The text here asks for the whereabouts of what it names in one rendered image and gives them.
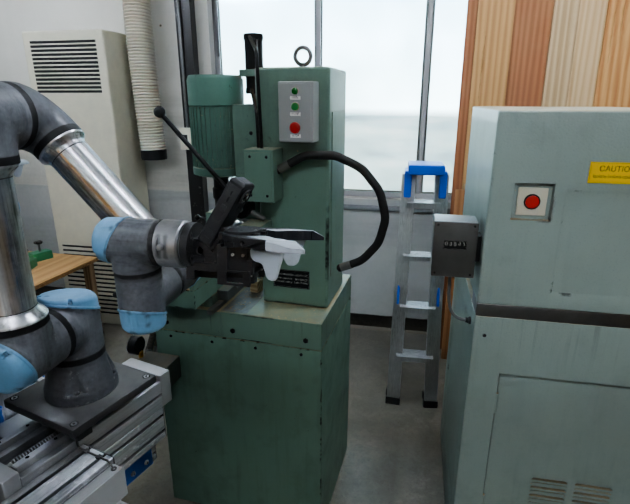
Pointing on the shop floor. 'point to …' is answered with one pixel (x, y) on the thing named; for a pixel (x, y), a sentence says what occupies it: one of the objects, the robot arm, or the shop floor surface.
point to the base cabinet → (257, 418)
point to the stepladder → (407, 286)
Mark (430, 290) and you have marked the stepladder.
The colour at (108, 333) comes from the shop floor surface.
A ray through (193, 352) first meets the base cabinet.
